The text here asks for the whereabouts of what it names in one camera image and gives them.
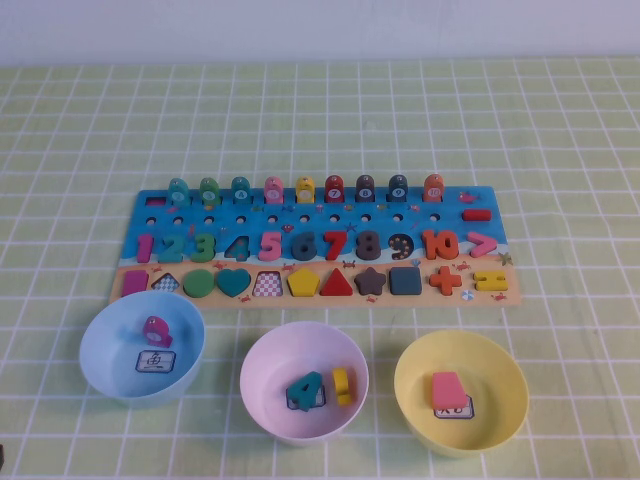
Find brown wooden star piece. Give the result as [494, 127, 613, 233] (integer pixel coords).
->
[354, 266, 388, 297]

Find colourful wooden puzzle board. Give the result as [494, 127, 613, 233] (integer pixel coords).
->
[108, 185, 522, 307]

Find yellow wooden pentagon piece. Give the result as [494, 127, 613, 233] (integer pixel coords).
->
[286, 267, 321, 297]

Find red wooden triangle piece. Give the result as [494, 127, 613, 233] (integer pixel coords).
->
[319, 267, 357, 297]

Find yellow wooden fish piece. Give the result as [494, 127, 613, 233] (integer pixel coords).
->
[294, 175, 316, 205]

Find red wooden fish piece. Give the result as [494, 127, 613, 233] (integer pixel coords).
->
[324, 174, 346, 204]

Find pink wooden fish piece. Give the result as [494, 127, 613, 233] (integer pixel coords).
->
[263, 176, 286, 205]

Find brown wooden fish piece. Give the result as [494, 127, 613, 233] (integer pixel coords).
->
[355, 174, 377, 203]

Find dark teal wooden fish piece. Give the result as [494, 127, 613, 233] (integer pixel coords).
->
[387, 174, 410, 203]

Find dark blue wooden square piece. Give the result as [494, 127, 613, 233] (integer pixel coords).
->
[389, 266, 424, 296]

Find teal wooden heart piece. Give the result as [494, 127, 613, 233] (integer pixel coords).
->
[215, 268, 252, 298]

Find pink plastic bowl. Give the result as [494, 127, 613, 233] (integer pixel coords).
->
[239, 320, 370, 449]

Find green wooden fish piece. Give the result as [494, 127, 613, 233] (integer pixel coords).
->
[198, 177, 222, 207]

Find orange wooden fish piece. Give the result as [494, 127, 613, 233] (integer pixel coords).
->
[423, 173, 446, 202]

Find green wooden circle piece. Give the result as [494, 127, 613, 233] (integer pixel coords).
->
[182, 268, 215, 299]

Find yellow wooden number piece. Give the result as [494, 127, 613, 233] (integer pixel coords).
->
[331, 367, 356, 407]

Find magenta wooden fish piece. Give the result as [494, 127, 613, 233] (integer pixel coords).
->
[142, 315, 174, 348]

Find magenta wooden rectangle piece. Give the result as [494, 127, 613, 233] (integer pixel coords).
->
[123, 270, 149, 299]

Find pink wooden trapezoid piece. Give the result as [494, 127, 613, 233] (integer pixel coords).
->
[430, 371, 469, 410]

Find yellow plastic bowl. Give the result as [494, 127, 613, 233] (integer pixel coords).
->
[393, 329, 530, 459]

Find light blue plastic bowl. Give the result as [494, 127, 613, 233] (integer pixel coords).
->
[78, 291, 207, 410]

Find red wooden number seven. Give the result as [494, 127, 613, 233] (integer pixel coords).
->
[322, 230, 348, 262]

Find dark blue wooden number six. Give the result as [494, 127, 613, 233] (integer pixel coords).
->
[291, 231, 317, 262]

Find brown wooden number eight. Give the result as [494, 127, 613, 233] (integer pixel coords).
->
[355, 230, 383, 262]

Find pink wooden number five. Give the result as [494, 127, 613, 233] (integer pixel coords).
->
[258, 231, 284, 262]

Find teal wooden fish number four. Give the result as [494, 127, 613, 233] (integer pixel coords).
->
[230, 176, 253, 205]

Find orange wooden number ten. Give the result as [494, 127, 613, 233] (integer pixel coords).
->
[422, 229, 460, 261]

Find green wooden number three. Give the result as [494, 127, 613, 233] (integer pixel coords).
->
[189, 232, 217, 264]

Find green checked tablecloth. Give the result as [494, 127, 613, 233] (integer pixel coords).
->
[0, 58, 640, 480]

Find orange wooden plus sign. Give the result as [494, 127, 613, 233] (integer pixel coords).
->
[427, 265, 463, 296]

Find teal wooden fish number two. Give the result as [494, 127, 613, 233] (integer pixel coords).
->
[167, 178, 192, 207]

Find yellow wooden equals sign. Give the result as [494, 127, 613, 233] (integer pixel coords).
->
[472, 270, 510, 293]

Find pink wooden greater-than sign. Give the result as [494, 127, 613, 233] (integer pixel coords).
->
[466, 231, 499, 259]

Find paper label with fish character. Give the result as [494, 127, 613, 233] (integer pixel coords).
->
[134, 349, 178, 374]

